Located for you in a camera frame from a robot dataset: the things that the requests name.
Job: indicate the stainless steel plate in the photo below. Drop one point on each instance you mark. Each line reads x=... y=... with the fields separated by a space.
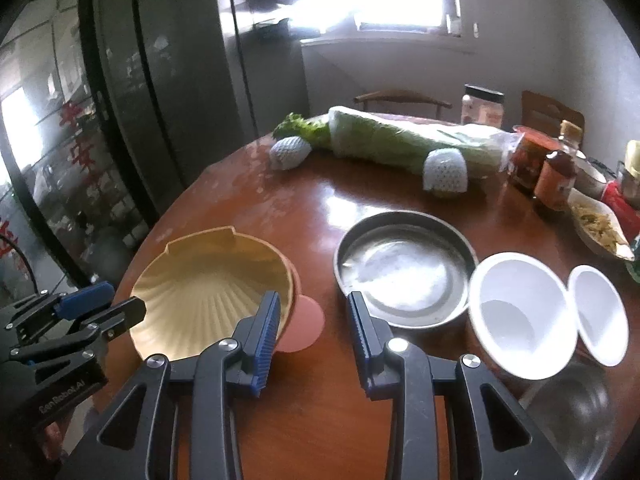
x=405 y=265

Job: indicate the large white bowl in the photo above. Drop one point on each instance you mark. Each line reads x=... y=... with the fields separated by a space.
x=520 y=310

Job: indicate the grey refrigerator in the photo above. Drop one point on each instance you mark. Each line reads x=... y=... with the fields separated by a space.
x=165 y=85

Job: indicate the stacked metal bowls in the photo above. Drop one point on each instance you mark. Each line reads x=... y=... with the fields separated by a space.
x=629 y=185

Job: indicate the yellow cup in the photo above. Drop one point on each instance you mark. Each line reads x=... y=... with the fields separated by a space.
x=633 y=157

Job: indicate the white foam-netted fruit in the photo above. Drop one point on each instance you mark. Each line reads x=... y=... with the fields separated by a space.
x=445 y=172
x=290 y=152

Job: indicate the clear jar with black lid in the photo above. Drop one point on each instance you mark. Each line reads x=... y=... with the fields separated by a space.
x=481 y=110

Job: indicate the red tissue box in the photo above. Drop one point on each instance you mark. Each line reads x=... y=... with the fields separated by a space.
x=621 y=205

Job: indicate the green lettuce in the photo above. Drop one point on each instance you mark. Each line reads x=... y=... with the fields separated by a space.
x=305 y=130

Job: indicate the curved-back wooden chair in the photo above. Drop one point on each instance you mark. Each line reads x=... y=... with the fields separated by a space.
x=400 y=96

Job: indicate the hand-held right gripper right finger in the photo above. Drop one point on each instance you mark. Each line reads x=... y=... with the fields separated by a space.
x=357 y=330

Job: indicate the pink plate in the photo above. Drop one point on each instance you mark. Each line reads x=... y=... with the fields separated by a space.
x=306 y=325

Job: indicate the glass sliding door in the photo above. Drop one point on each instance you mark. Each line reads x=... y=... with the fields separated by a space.
x=60 y=160

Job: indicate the large stainless steel bowl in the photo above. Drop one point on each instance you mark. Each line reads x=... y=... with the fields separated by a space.
x=575 y=410

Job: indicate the small white bowl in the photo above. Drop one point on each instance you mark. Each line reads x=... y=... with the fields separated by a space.
x=597 y=315

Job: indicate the grey low cabinet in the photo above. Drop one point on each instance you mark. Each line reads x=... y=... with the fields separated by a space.
x=275 y=85

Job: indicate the red chili sauce jar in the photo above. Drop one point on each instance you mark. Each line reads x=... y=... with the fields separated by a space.
x=527 y=160

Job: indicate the black box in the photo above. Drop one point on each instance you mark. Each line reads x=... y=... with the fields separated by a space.
x=272 y=26

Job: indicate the orange label sauce bottle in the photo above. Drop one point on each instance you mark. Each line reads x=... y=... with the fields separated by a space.
x=554 y=185

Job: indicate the plastic-wrapped napa cabbage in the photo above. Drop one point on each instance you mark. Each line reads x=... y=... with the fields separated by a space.
x=390 y=140

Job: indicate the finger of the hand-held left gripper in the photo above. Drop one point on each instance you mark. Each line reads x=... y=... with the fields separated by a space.
x=85 y=298
x=125 y=311

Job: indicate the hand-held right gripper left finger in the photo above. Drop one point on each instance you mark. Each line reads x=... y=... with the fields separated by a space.
x=267 y=340

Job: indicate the yellow shell-shaped bowl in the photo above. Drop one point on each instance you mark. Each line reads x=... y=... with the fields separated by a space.
x=200 y=280

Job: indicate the white plate of food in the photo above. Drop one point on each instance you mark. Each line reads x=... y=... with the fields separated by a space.
x=600 y=225

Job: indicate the small amber seasoning jar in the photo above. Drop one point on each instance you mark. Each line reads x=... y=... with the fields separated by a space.
x=571 y=135

